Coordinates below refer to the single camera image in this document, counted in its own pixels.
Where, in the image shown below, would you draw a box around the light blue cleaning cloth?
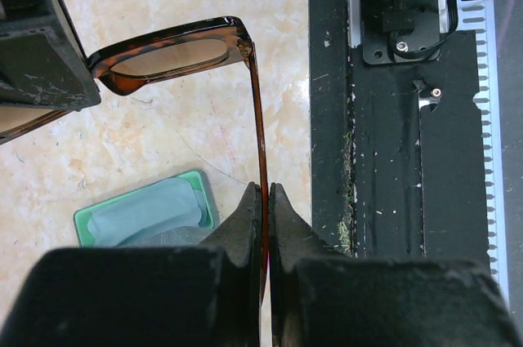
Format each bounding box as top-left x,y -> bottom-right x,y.
87,177 -> 213,248

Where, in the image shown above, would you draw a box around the grey-blue glasses case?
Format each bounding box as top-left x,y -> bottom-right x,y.
73,169 -> 220,248

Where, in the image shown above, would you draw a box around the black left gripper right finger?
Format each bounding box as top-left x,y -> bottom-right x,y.
268,184 -> 522,346

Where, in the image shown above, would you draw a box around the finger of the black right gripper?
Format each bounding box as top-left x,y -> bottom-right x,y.
1,0 -> 101,110

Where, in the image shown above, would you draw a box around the brown sunglasses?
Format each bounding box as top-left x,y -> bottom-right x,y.
0,16 -> 271,347

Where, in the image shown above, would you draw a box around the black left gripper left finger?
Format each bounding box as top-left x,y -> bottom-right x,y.
1,184 -> 262,346

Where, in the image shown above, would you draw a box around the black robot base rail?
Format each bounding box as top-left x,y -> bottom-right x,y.
309,0 -> 507,285

